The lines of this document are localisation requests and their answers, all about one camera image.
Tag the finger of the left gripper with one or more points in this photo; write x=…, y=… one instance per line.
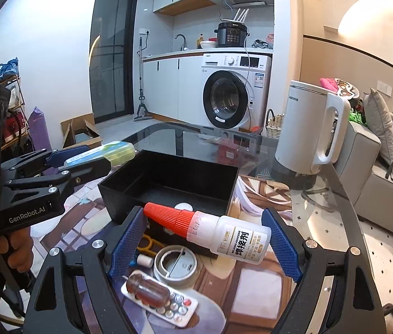
x=79, y=174
x=57, y=158

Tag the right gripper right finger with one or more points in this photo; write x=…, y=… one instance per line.
x=353, y=305

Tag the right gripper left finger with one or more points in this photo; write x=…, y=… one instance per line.
x=55, y=305

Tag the blue eye drop bottle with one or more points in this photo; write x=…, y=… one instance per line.
x=142, y=261

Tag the amber handle screwdriver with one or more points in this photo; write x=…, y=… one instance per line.
x=148, y=291

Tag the white colourful button remote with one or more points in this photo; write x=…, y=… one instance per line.
x=178, y=311

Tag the white glue bottle red cap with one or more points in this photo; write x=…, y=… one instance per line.
x=223, y=235

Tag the left hand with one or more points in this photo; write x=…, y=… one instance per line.
x=21, y=243

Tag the purple rolled mat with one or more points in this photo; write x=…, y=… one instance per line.
x=38, y=130

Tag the brown cardboard box on floor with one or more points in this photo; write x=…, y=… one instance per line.
x=80, y=131

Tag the black open cardboard box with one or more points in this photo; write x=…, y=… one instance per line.
x=168, y=180

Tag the upright mop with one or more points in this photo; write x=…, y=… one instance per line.
x=142, y=113

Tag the grey sofa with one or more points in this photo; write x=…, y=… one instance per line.
x=364, y=177

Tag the black glass door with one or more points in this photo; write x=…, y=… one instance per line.
x=110, y=59

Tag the chrome kitchen faucet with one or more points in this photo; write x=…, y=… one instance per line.
x=183, y=46

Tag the white electric kettle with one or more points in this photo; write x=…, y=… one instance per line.
x=313, y=129

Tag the white front-load washing machine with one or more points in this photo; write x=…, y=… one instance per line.
x=235, y=88

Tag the grey white pillow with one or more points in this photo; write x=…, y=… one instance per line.
x=379, y=121

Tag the woven wicker basket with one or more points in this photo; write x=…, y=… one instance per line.
x=273, y=124

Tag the black rice cooker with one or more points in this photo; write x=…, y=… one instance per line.
x=231, y=34

